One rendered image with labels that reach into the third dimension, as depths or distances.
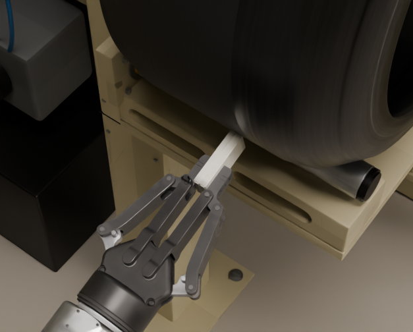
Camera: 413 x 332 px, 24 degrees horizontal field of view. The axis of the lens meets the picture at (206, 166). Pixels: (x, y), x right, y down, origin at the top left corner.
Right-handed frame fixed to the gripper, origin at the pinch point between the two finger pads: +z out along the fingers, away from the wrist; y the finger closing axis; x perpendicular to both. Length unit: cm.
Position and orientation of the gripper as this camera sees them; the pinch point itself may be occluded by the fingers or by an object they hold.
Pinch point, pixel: (220, 163)
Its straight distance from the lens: 100.7
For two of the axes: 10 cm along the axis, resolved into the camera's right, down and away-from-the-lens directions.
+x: 1.5, 4.0, 9.0
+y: -8.0, -4.8, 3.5
